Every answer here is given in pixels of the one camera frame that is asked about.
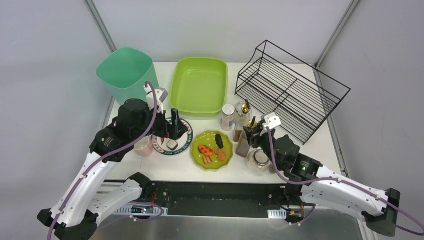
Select pork belly piece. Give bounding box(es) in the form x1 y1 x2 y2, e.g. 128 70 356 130
203 156 213 165

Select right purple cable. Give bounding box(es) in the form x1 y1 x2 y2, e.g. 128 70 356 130
266 127 424 237

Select teal plastic bin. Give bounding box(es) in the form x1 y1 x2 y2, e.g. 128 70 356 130
96 47 160 105

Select oil bottle gold spout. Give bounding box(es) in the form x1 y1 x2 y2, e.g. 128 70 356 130
235 116 258 158

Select large glass jar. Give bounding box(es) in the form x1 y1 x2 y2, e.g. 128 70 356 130
246 150 271 176

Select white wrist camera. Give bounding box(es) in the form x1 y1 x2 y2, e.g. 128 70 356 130
144 86 169 114
259 112 282 136

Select white grain shaker jar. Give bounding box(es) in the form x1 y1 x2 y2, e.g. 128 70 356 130
220 104 236 132

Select fried chicken nugget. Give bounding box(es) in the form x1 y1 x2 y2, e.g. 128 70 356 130
214 148 227 162

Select white plate teal rim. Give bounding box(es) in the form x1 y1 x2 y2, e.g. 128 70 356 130
152 118 194 157

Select pink white mug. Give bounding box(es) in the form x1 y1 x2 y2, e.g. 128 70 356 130
133 136 153 158

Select tall oil bottle gold pump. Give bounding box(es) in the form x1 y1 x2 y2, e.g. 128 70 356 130
233 99 252 143

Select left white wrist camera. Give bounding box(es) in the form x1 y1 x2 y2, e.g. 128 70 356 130
144 86 169 114

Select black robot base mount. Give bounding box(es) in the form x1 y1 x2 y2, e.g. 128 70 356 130
137 181 302 218

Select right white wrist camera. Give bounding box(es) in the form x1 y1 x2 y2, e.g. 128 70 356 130
259 112 282 136

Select black sea cucumber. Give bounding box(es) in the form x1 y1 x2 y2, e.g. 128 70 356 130
215 133 224 150

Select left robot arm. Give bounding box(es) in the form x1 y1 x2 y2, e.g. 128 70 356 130
37 98 188 240

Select black wire rack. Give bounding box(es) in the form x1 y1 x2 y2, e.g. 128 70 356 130
234 40 351 144

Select lime green plastic basin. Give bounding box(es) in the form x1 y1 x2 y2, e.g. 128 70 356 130
169 57 228 117

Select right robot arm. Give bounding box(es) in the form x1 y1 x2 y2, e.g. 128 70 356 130
243 124 401 237

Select green dotted plate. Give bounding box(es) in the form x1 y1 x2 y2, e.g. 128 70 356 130
190 130 234 171

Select orange grilled fish piece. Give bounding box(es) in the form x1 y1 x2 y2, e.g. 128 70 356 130
198 145 215 157

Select sushi rice roll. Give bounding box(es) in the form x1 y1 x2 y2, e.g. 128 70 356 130
166 139 179 151

